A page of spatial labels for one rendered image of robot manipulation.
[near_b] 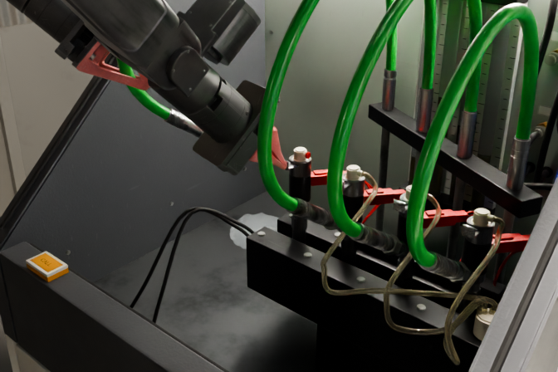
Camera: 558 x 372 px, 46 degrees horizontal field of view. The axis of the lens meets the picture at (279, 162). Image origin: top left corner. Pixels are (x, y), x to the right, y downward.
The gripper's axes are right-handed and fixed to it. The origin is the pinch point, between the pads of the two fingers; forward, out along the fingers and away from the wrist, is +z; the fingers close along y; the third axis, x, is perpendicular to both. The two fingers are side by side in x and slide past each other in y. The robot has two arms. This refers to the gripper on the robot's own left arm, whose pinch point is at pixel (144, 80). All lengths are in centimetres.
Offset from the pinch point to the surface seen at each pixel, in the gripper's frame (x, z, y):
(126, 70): 0.3, -2.3, -0.7
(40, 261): 27.1, 4.5, 5.0
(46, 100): 49, -21, 173
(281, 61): -11.3, 8.1, -17.0
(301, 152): -5.3, 19.8, 0.5
